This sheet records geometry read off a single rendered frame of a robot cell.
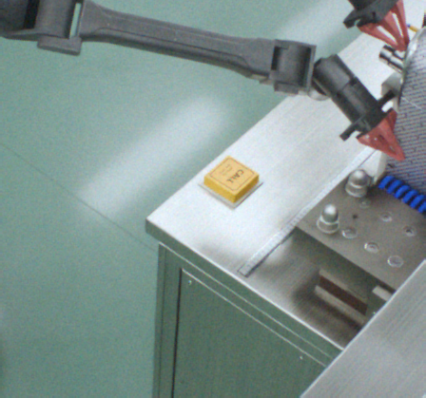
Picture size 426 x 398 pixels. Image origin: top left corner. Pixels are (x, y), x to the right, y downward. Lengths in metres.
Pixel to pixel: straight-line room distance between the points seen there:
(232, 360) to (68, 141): 1.41
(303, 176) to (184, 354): 0.41
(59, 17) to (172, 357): 0.77
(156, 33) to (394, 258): 0.51
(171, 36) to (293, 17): 2.04
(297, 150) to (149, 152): 1.26
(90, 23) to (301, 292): 0.56
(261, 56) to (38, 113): 1.70
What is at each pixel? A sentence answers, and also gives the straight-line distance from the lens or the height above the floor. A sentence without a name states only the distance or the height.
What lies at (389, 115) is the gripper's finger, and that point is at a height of 1.14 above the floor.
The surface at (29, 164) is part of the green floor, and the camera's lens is 3.34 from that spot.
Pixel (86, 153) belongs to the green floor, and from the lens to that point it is 3.37.
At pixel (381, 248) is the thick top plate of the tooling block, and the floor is 1.03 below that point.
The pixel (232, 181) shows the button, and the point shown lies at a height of 0.92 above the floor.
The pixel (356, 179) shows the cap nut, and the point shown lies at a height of 1.06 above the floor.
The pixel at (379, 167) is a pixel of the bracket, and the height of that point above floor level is 0.94.
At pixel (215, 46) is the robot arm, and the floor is 1.22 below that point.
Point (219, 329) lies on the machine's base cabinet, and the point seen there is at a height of 0.73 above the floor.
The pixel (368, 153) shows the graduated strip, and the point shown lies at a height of 0.90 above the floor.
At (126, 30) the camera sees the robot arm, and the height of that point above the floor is 1.25.
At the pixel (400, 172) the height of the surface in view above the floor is 1.05.
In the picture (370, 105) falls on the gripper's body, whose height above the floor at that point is 1.15.
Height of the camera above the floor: 2.44
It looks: 48 degrees down
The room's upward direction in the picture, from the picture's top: 6 degrees clockwise
